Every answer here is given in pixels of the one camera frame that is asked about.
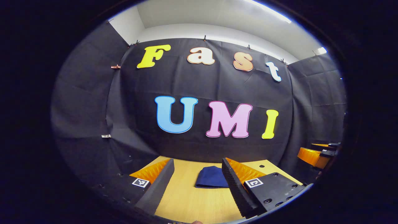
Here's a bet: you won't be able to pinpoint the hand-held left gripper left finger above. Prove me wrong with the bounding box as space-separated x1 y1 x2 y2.
93 158 175 216

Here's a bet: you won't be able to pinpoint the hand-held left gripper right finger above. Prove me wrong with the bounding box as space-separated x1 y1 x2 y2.
222 157 307 219

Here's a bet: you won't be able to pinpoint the blue jeans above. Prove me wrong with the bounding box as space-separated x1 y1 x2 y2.
195 166 230 189

